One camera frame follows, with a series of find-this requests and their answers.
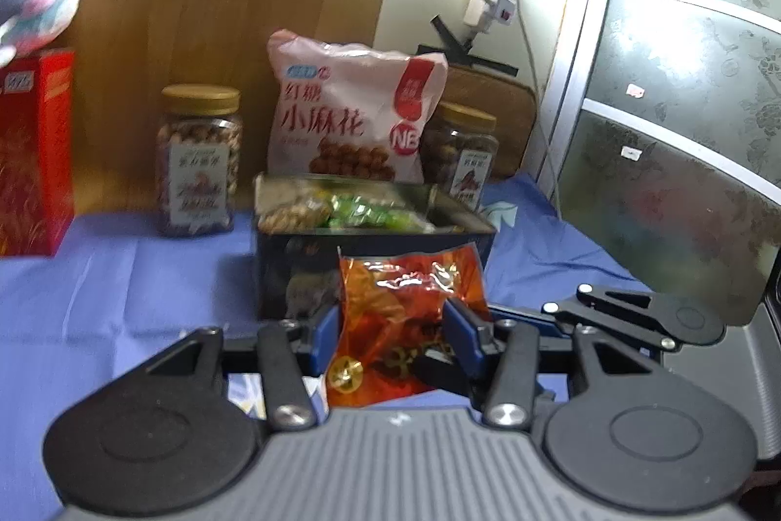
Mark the red gift box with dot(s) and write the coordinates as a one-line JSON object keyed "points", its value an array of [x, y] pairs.
{"points": [[30, 161]]}

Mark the pink sticker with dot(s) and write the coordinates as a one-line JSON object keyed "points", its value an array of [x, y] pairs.
{"points": [[636, 91]]}

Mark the blue printed cloth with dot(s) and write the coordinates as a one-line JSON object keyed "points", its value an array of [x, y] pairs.
{"points": [[122, 301]]}

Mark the brown board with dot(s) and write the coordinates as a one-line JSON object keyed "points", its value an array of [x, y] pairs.
{"points": [[506, 118]]}

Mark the red snack packet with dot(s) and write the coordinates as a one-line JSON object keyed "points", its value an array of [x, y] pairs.
{"points": [[396, 301]]}

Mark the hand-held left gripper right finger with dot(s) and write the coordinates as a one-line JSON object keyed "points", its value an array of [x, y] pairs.
{"points": [[462, 341]]}

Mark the dark tin box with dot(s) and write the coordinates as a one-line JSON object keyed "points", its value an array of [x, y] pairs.
{"points": [[293, 277]]}

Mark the pink snack bag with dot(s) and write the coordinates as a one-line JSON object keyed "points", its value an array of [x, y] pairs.
{"points": [[341, 112]]}

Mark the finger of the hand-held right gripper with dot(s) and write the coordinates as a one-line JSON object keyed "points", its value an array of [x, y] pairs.
{"points": [[610, 310], [445, 371]]}

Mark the green snack packet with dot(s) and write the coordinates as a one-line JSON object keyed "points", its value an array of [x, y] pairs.
{"points": [[366, 213]]}

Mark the yellow nut packet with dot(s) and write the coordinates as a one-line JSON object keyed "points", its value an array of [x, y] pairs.
{"points": [[293, 216]]}

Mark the nut jar with gold lid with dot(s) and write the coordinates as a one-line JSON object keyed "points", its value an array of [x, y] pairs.
{"points": [[198, 173], [464, 155]]}

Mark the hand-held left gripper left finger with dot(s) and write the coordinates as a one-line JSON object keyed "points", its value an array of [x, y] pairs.
{"points": [[326, 341]]}

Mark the frosted glass sliding door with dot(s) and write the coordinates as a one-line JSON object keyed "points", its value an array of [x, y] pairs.
{"points": [[671, 69]]}

